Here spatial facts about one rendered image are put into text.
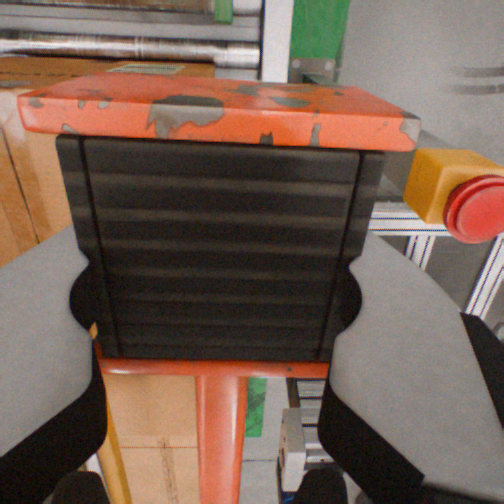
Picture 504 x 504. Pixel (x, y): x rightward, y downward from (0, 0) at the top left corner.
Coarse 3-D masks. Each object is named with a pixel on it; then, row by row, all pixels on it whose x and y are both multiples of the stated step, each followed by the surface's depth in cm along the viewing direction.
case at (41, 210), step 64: (0, 64) 55; (64, 64) 59; (128, 64) 64; (192, 64) 69; (0, 128) 38; (0, 192) 42; (64, 192) 42; (0, 256) 46; (128, 384) 59; (192, 384) 60
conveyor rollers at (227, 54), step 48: (0, 0) 65; (48, 0) 65; (96, 0) 65; (144, 0) 65; (192, 0) 65; (240, 0) 65; (0, 48) 68; (48, 48) 69; (96, 48) 69; (144, 48) 69; (192, 48) 69; (240, 48) 70
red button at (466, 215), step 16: (480, 176) 34; (496, 176) 34; (464, 192) 34; (480, 192) 33; (496, 192) 33; (448, 208) 35; (464, 208) 34; (480, 208) 34; (496, 208) 34; (448, 224) 36; (464, 224) 35; (480, 224) 35; (496, 224) 35; (464, 240) 37; (480, 240) 36
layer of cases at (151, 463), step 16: (128, 448) 139; (144, 448) 139; (160, 448) 140; (176, 448) 140; (192, 448) 140; (128, 464) 145; (144, 464) 145; (160, 464) 146; (176, 464) 146; (192, 464) 146; (128, 480) 151; (144, 480) 152; (160, 480) 152; (176, 480) 152; (192, 480) 153; (144, 496) 159; (160, 496) 159; (176, 496) 159; (192, 496) 160
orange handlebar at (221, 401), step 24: (216, 384) 14; (240, 384) 14; (216, 408) 15; (240, 408) 15; (216, 432) 16; (240, 432) 16; (216, 456) 17; (240, 456) 17; (216, 480) 18; (240, 480) 19
